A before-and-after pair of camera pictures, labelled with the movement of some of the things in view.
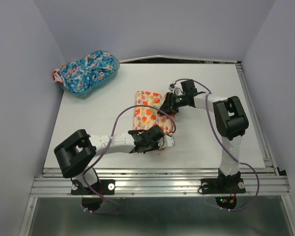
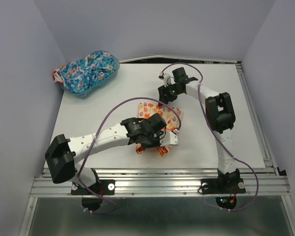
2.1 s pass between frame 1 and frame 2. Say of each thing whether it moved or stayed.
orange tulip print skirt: moved
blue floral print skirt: stayed
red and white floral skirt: stayed
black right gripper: moved
